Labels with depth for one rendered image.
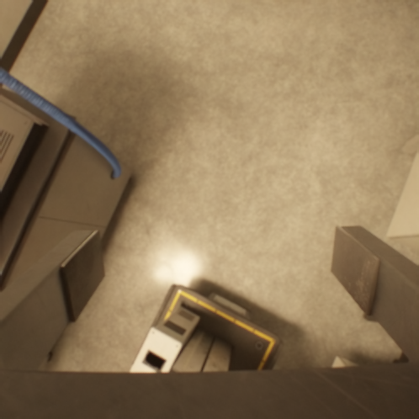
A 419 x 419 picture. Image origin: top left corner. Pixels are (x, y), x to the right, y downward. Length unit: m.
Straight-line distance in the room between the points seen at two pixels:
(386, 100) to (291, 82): 0.53
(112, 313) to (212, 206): 0.82
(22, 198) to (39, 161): 0.14
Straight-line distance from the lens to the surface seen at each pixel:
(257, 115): 1.81
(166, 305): 1.45
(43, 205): 1.23
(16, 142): 1.14
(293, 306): 1.70
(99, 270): 0.16
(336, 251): 0.17
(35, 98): 1.02
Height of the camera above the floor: 1.65
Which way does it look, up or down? 80 degrees down
